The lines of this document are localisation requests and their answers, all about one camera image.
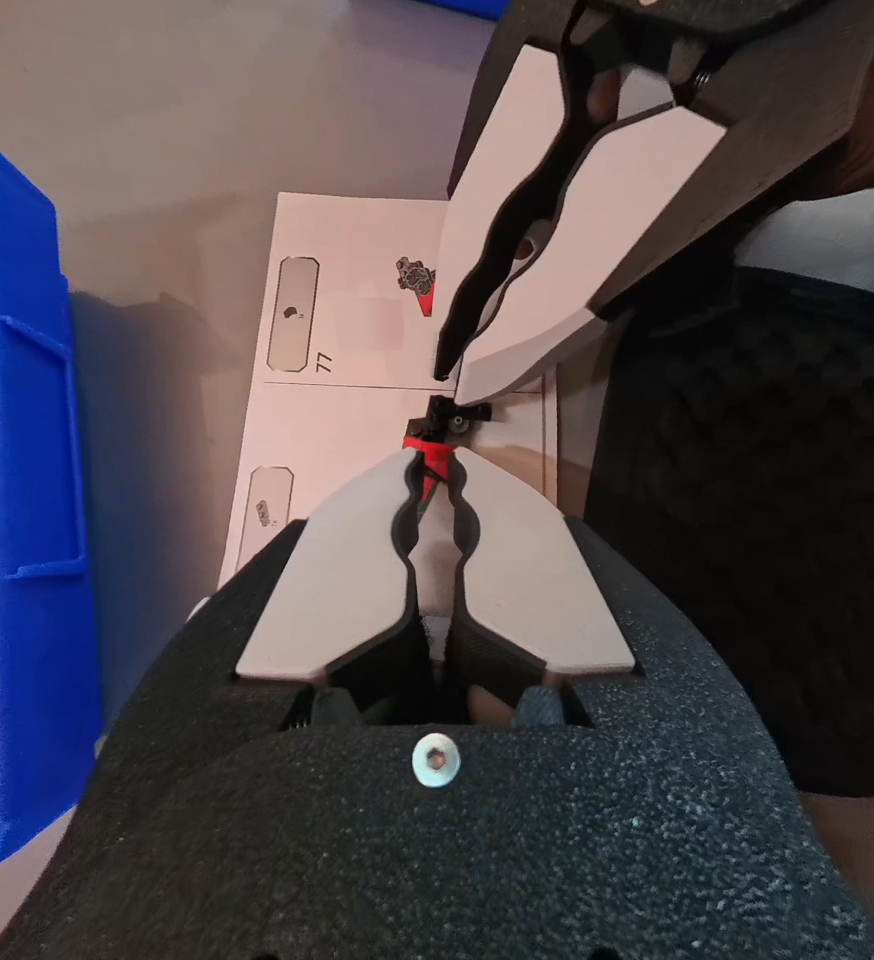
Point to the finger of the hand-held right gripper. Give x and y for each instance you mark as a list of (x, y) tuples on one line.
[(632, 202), (497, 150)]

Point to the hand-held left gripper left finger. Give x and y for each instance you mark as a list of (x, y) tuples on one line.
[(339, 585)]

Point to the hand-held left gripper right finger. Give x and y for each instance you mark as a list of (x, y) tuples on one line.
[(534, 585)]

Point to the red black brick assembly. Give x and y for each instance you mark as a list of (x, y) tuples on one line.
[(437, 454)]

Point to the blue storage bin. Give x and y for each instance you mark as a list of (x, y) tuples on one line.
[(459, 6), (17, 450)]

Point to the white instruction booklet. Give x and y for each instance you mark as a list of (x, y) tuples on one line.
[(347, 420)]

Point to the black quilted cushion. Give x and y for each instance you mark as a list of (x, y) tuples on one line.
[(767, 487)]

